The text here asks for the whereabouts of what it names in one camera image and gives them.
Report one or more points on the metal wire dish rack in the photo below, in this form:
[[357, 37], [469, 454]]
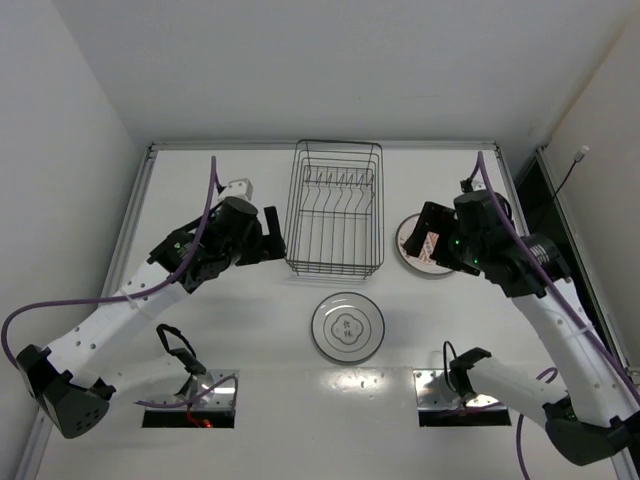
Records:
[[335, 209]]

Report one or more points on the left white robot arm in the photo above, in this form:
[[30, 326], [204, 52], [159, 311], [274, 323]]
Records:
[[67, 378]]

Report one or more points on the white plate thin dark rim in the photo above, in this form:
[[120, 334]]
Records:
[[347, 328]]

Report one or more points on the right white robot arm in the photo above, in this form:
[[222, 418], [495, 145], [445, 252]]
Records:
[[595, 415]]

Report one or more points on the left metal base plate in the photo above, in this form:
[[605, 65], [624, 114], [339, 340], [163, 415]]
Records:
[[215, 391]]

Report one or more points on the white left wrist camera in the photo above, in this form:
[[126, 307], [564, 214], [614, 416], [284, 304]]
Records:
[[240, 188]]

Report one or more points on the black wire white connector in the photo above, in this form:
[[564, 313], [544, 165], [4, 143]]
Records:
[[577, 159]]

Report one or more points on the white plate red characters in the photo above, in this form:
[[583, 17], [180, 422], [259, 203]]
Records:
[[423, 264]]

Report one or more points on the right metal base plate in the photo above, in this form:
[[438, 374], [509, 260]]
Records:
[[433, 396]]

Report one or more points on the metal base plate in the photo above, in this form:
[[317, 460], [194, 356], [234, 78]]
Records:
[[215, 391], [433, 396]]

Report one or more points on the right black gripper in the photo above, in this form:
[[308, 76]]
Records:
[[435, 232]]

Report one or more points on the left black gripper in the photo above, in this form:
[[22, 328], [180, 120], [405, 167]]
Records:
[[267, 240]]

